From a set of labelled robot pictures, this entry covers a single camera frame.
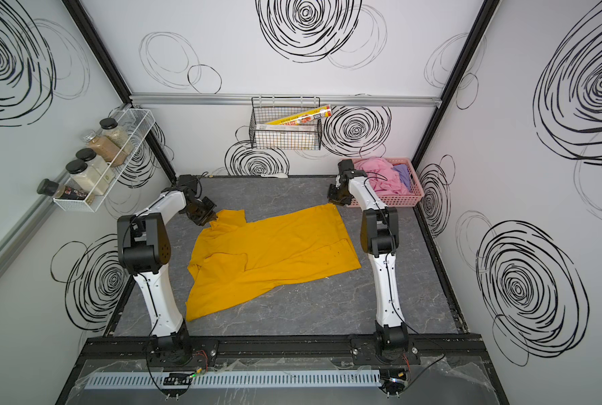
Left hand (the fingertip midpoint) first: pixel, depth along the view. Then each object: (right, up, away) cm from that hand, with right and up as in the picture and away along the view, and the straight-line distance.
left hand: (216, 213), depth 102 cm
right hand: (+49, +6, +6) cm, 50 cm away
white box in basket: (+38, +31, -12) cm, 51 cm away
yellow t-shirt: (+10, -17, -10) cm, 22 cm away
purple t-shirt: (+82, +18, +13) cm, 85 cm away
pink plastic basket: (+82, +6, +3) cm, 82 cm away
